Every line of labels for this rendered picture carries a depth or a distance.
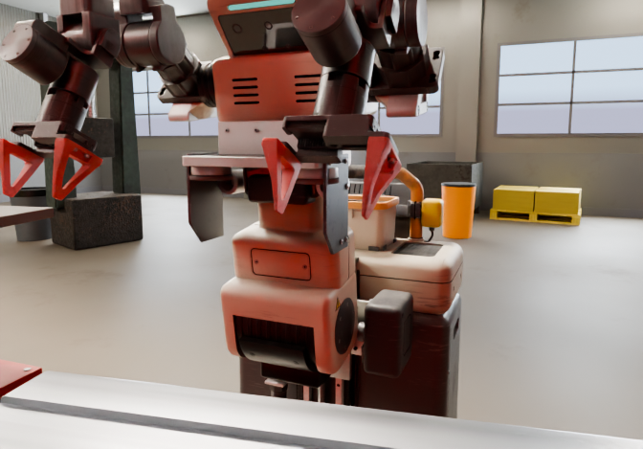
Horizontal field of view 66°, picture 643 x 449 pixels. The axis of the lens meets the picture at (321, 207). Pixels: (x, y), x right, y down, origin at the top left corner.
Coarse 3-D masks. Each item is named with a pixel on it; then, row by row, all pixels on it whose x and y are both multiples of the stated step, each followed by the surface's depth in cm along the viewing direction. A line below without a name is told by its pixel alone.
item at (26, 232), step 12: (24, 192) 522; (36, 192) 528; (12, 204) 528; (24, 204) 525; (36, 204) 530; (24, 228) 530; (36, 228) 534; (48, 228) 544; (24, 240) 533; (36, 240) 536
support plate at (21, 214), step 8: (0, 208) 49; (8, 208) 49; (16, 208) 49; (24, 208) 49; (32, 208) 49; (40, 208) 49; (48, 208) 49; (0, 216) 43; (8, 216) 44; (16, 216) 45; (24, 216) 46; (32, 216) 47; (40, 216) 48; (48, 216) 49; (0, 224) 43; (8, 224) 44; (16, 224) 45
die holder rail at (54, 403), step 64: (64, 384) 20; (128, 384) 20; (0, 448) 15; (64, 448) 15; (128, 448) 15; (192, 448) 15; (256, 448) 16; (320, 448) 16; (384, 448) 16; (448, 448) 15; (512, 448) 15; (576, 448) 15; (640, 448) 15
